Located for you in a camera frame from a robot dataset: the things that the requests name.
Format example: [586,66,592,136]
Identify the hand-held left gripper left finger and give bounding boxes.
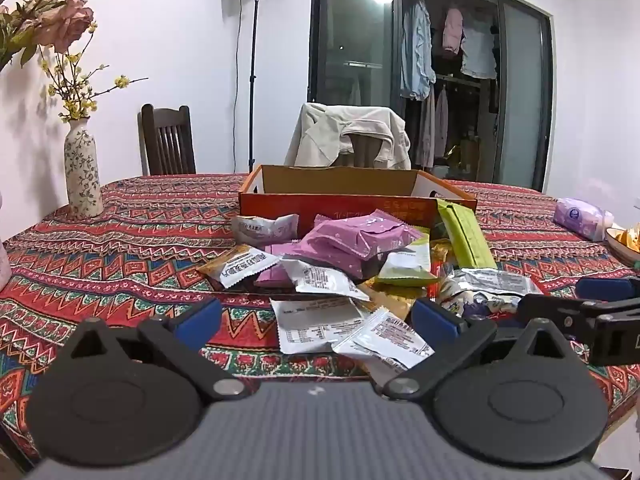
[62,298,252,404]

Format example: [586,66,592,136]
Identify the dark wooden chair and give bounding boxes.
[139,104,197,177]

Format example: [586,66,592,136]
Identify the orange cardboard box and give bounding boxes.
[237,164,478,235]

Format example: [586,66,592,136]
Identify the floral ceramic vase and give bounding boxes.
[64,119,105,219]

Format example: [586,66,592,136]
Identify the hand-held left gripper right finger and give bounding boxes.
[381,297,575,404]

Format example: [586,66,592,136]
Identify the long green snack packet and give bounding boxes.
[436,199,497,270]

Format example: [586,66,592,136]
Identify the cream purple snack packet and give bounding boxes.
[440,290,523,321]

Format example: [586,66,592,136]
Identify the green white snack packet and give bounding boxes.
[376,230,442,288]

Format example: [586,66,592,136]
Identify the hanging light blue shirt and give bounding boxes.
[400,0,437,101]

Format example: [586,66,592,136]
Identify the hanging pink garment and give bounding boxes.
[442,6,467,56]

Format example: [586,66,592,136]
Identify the white cracker snack packet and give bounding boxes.
[231,214,300,249]
[270,297,371,355]
[280,258,372,302]
[332,310,437,372]
[196,245,282,290]

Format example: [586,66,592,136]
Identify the pink artificial flowers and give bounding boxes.
[0,0,112,72]

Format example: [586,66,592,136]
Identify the silver snack packet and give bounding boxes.
[442,267,544,306]

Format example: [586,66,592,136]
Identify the black light cable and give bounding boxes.
[231,0,240,172]

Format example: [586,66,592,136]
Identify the studio light on stand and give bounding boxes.
[236,0,267,174]

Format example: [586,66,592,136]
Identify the beige jacket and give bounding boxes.
[285,102,412,171]

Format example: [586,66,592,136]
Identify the hanging pale pink clothes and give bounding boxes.
[417,85,452,171]

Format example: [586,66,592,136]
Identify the small pink snack packet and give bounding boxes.
[255,242,302,289]

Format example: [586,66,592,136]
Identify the white bowl of chips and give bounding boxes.
[604,224,640,267]

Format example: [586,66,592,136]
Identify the large pink snack packet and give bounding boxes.
[299,210,425,282]

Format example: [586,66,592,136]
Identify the golden yellow snack packet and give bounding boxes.
[359,280,438,323]

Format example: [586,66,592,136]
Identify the hanging white garment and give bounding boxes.
[461,15,499,81]

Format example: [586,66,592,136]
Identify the purple wet wipes pack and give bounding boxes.
[552,197,616,242]

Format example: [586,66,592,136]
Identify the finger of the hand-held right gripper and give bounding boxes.
[515,293,608,333]
[574,275,640,304]

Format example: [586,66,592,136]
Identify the yellow flower branches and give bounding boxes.
[40,52,150,123]

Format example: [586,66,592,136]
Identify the wooden chair under jacket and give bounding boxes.
[350,132,387,169]

